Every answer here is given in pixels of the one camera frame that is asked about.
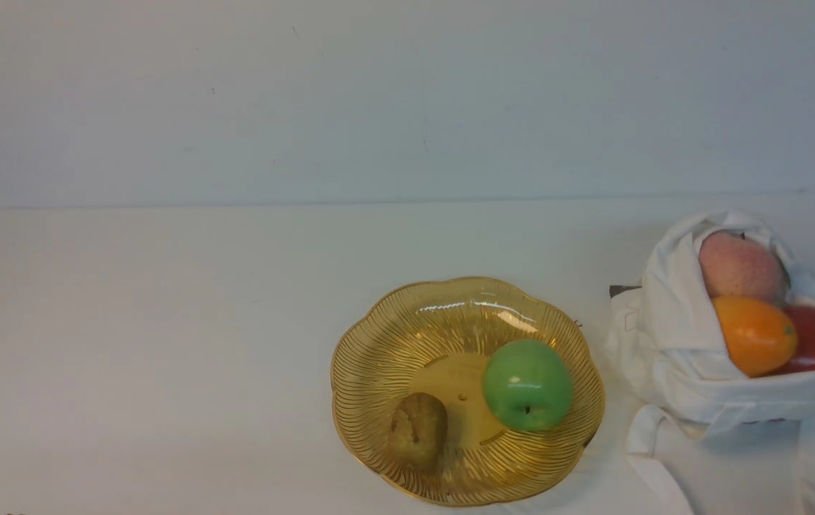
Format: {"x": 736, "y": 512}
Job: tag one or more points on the pink peach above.
{"x": 733, "y": 265}

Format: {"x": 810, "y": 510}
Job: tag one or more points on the orange mango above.
{"x": 759, "y": 336}

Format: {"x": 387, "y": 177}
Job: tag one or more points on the white cloth bag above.
{"x": 666, "y": 346}

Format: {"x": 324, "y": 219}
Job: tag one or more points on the yellow transparent fruit plate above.
{"x": 436, "y": 338}

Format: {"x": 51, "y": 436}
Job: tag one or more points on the brown kiwi fruit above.
{"x": 417, "y": 432}

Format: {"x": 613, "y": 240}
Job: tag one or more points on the green apple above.
{"x": 527, "y": 386}

